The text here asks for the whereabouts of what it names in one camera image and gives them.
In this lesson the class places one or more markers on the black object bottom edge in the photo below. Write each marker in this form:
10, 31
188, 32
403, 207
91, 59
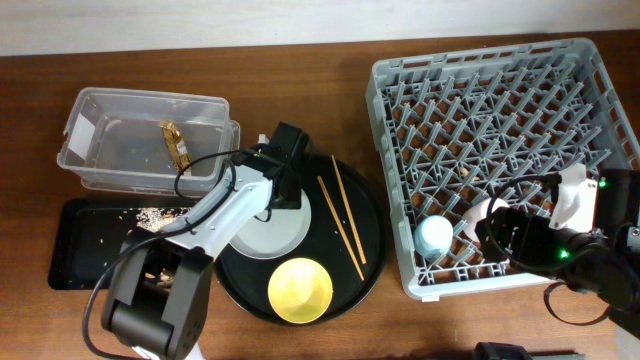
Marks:
499, 351

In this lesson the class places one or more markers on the food scraps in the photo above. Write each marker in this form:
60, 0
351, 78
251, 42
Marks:
153, 219

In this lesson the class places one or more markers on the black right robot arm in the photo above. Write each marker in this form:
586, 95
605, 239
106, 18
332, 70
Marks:
611, 271

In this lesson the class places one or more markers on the wooden chopstick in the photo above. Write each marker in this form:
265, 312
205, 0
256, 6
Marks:
340, 227
349, 211

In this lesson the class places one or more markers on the yellow bowl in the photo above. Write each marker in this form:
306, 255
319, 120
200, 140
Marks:
300, 291

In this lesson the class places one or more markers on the light blue plastic cup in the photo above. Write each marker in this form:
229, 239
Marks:
433, 237

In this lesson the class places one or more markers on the gold foil wrapper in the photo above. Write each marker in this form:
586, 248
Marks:
175, 144

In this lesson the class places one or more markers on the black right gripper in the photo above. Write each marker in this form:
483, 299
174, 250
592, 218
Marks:
529, 227

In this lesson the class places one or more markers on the grey round plate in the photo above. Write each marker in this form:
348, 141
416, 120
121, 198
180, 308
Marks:
281, 234

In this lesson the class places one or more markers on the round black serving tray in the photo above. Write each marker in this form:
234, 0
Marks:
246, 279

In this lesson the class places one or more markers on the clear plastic storage bin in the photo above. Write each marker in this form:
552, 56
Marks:
114, 140

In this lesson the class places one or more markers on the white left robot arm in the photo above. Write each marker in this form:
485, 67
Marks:
157, 301

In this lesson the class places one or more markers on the pink plastic cup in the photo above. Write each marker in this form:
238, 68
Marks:
471, 218

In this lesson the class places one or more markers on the black rectangular tray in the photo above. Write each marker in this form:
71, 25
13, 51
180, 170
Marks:
91, 232

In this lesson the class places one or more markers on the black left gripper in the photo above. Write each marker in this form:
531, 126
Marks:
295, 197

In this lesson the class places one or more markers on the grey dishwasher rack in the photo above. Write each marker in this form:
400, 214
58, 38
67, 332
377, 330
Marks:
452, 128

